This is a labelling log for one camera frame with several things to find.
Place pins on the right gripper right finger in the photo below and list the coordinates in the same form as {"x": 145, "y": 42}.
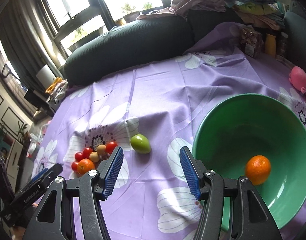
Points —
{"x": 249, "y": 217}

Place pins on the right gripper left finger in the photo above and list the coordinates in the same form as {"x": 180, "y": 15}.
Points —
{"x": 54, "y": 216}

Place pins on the red cherry tomato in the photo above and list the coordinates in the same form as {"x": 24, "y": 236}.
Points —
{"x": 79, "y": 156}
{"x": 86, "y": 152}
{"x": 110, "y": 146}
{"x": 74, "y": 166}

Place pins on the orange tangerine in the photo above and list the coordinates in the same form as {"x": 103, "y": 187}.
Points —
{"x": 84, "y": 166}

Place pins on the orange in bowl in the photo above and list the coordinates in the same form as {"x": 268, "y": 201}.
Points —
{"x": 257, "y": 169}

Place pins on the tan longan fruit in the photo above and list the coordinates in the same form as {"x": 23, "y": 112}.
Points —
{"x": 94, "y": 157}
{"x": 101, "y": 149}

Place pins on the plastic bag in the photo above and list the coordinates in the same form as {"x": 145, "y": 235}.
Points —
{"x": 37, "y": 133}

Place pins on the potted plant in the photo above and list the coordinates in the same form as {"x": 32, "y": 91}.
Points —
{"x": 23, "y": 134}

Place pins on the green plastic bowl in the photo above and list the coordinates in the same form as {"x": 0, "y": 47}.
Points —
{"x": 248, "y": 125}

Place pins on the green lime fruit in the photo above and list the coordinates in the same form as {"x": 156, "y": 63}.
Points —
{"x": 140, "y": 144}

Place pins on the clothes heap on stand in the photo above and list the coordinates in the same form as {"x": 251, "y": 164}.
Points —
{"x": 56, "y": 91}

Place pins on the purple floral tablecloth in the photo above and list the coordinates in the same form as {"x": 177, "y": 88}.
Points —
{"x": 165, "y": 101}

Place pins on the pink plush toy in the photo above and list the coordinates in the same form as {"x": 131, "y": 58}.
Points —
{"x": 297, "y": 78}

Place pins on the clear snack package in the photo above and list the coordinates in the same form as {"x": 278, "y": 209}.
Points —
{"x": 250, "y": 42}

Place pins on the dark green sofa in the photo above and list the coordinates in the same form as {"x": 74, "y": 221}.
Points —
{"x": 141, "y": 42}

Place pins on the pile of folded clothes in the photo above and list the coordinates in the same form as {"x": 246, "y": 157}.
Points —
{"x": 260, "y": 13}

